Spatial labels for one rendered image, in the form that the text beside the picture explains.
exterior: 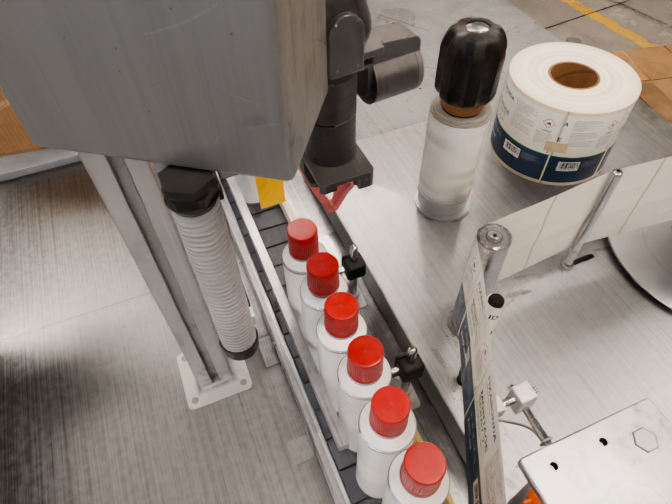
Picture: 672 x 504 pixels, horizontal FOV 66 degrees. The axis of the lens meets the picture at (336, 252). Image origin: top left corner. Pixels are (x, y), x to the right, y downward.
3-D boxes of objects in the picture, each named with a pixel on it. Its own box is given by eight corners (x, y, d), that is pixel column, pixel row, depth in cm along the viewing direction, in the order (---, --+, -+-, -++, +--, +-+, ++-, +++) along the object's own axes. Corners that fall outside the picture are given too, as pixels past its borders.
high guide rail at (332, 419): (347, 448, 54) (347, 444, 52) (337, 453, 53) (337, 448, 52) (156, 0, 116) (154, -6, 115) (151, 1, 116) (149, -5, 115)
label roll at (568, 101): (601, 197, 85) (641, 125, 74) (480, 169, 90) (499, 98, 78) (607, 125, 97) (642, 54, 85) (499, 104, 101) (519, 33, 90)
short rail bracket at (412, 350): (418, 396, 69) (430, 354, 60) (376, 414, 68) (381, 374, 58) (407, 375, 71) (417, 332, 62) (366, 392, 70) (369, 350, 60)
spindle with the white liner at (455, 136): (479, 212, 83) (532, 36, 60) (431, 228, 81) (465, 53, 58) (451, 177, 89) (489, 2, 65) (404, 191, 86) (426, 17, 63)
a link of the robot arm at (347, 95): (288, 52, 51) (315, 82, 47) (349, 34, 53) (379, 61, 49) (294, 111, 56) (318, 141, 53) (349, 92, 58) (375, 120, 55)
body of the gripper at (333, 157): (339, 129, 64) (338, 76, 58) (374, 182, 58) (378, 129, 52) (289, 143, 62) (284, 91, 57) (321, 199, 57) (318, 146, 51)
